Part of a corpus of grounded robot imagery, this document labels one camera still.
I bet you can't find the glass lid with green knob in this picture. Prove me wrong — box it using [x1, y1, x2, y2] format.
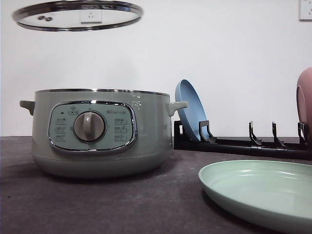
[12, 0, 144, 31]

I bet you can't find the green plate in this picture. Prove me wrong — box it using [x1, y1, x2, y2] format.
[198, 160, 312, 227]

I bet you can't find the blue plate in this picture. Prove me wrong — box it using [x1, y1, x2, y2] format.
[175, 79, 209, 142]

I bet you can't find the green electric steamer pot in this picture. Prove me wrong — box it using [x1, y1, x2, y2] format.
[19, 88, 188, 178]

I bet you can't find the black dish rack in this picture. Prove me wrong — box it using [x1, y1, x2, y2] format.
[174, 120, 312, 159]

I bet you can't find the grey table mat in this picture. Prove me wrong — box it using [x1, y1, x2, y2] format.
[0, 136, 312, 234]

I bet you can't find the pink bowl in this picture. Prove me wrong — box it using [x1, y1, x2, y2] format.
[296, 67, 312, 132]

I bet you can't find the white wall socket left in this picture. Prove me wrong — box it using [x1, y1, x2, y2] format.
[79, 9, 102, 24]

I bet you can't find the white wall socket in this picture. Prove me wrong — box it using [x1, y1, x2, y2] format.
[296, 0, 312, 23]
[79, 9, 102, 24]

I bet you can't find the white wall socket right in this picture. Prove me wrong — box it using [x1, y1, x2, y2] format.
[296, 0, 312, 23]

